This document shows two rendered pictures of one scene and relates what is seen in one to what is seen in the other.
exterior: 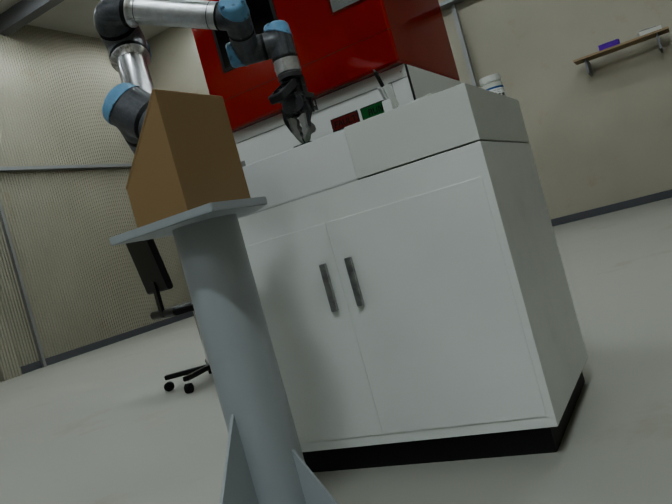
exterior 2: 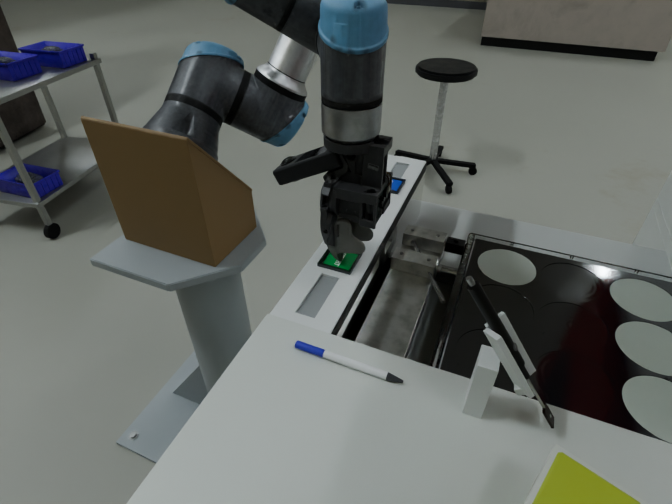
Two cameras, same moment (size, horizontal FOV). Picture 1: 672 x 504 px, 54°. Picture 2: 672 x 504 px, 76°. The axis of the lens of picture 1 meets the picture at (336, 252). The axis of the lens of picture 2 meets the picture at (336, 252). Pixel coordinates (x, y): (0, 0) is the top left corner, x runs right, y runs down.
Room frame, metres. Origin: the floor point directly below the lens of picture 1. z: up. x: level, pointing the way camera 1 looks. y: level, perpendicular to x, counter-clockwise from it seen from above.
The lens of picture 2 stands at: (1.85, -0.53, 1.40)
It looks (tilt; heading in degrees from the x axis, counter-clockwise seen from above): 38 degrees down; 84
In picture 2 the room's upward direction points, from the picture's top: straight up
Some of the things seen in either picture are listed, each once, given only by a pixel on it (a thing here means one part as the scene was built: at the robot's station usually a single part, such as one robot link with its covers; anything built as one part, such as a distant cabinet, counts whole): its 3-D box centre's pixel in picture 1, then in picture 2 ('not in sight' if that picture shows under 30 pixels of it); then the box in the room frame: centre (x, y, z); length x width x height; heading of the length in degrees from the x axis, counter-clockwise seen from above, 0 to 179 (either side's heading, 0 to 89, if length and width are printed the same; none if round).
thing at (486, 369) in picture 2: (390, 106); (502, 373); (2.05, -0.28, 1.03); 0.06 x 0.04 x 0.13; 152
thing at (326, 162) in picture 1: (278, 181); (364, 249); (1.97, 0.11, 0.89); 0.55 x 0.09 x 0.14; 62
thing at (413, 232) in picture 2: not in sight; (424, 238); (2.09, 0.13, 0.89); 0.08 x 0.03 x 0.03; 152
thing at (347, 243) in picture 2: (309, 128); (347, 244); (1.92, -0.02, 1.01); 0.06 x 0.03 x 0.09; 152
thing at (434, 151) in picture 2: not in sight; (438, 121); (2.77, 2.06, 0.35); 0.58 x 0.56 x 0.70; 151
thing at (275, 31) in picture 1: (279, 42); (352, 50); (1.92, 0.00, 1.27); 0.09 x 0.08 x 0.11; 91
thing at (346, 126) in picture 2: (286, 68); (352, 117); (1.92, 0.00, 1.19); 0.08 x 0.08 x 0.05
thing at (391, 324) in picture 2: not in sight; (401, 301); (2.02, -0.01, 0.87); 0.36 x 0.08 x 0.03; 62
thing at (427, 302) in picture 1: (396, 310); not in sight; (2.13, -0.14, 0.41); 0.96 x 0.64 x 0.82; 62
